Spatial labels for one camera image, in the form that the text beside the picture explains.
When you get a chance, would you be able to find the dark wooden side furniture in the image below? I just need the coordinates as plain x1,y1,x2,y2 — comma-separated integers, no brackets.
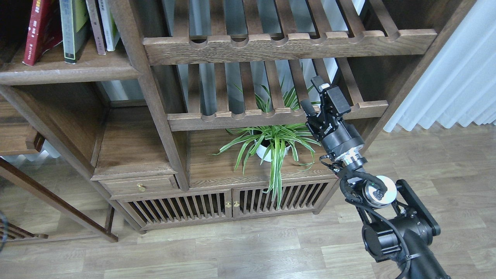
0,96,118,243

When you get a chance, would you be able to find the brass drawer knob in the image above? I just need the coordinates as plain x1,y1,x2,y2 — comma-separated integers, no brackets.
136,183,146,192

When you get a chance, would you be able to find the green spider plant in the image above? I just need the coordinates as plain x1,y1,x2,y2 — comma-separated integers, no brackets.
210,76,330,210

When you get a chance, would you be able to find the white plant pot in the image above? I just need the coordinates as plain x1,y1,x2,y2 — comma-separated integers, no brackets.
256,141,291,165

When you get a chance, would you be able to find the brown spine upright book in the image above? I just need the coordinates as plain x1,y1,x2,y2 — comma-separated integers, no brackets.
85,0,106,55

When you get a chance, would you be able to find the red cover book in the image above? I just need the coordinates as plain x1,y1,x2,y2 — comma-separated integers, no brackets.
23,0,63,66

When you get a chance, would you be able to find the black yellow-green cover book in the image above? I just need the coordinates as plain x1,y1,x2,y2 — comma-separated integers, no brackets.
60,0,90,64

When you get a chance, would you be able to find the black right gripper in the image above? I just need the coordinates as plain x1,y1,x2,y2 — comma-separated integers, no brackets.
300,76,367,171

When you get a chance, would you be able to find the white green upright book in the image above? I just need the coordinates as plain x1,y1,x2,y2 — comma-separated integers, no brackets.
98,0,120,52

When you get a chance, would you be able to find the white pleated curtain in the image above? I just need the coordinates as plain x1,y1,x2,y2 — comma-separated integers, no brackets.
383,0,496,132

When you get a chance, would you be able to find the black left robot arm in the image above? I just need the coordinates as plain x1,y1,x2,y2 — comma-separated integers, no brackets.
0,211,9,252

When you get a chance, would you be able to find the brown wooden bookshelf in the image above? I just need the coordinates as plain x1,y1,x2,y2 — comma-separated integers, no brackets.
1,0,475,233

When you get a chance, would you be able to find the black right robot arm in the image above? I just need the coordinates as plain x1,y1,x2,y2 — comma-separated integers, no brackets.
301,76,449,279

